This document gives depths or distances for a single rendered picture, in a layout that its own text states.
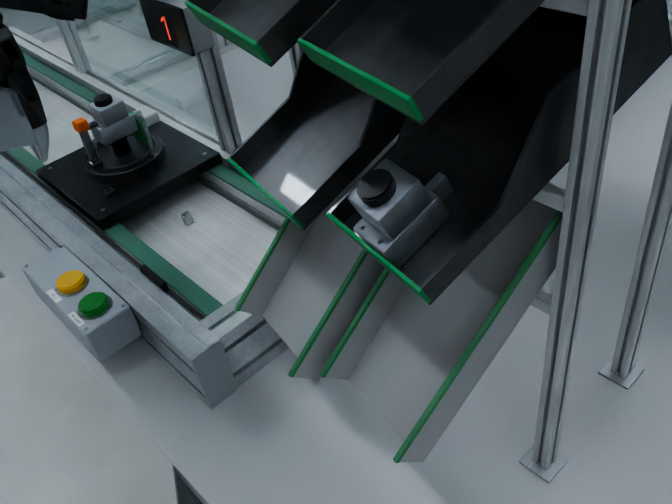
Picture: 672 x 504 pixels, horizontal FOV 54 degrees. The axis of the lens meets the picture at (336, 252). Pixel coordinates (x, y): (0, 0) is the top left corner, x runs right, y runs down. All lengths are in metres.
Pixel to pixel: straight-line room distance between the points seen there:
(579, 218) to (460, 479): 0.37
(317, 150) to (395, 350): 0.22
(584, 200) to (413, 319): 0.23
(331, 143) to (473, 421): 0.39
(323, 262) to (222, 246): 0.33
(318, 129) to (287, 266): 0.19
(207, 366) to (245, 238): 0.27
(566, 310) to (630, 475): 0.28
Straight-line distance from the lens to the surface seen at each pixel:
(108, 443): 0.94
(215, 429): 0.89
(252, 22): 0.58
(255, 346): 0.90
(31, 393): 1.05
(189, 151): 1.21
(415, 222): 0.53
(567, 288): 0.60
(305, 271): 0.78
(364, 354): 0.72
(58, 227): 1.15
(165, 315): 0.92
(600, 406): 0.89
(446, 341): 0.66
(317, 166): 0.64
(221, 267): 1.02
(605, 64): 0.48
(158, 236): 1.12
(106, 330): 0.95
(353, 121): 0.66
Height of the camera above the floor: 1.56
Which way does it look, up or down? 40 degrees down
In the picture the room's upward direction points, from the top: 9 degrees counter-clockwise
